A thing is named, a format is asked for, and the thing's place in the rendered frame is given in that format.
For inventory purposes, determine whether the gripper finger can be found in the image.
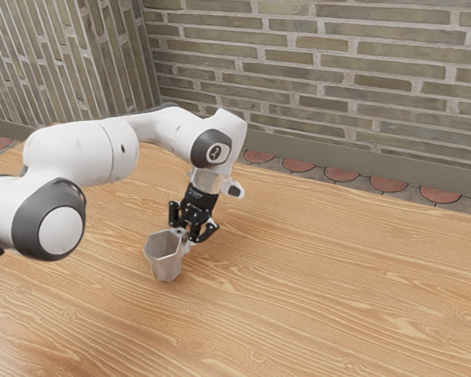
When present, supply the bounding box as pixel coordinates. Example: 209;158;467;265
168;200;189;240
186;220;221;245

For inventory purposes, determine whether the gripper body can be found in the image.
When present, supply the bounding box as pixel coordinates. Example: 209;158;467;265
180;182;219;230

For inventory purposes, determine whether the grey faceted mug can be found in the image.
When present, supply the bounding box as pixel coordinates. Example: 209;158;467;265
143;229;192;282

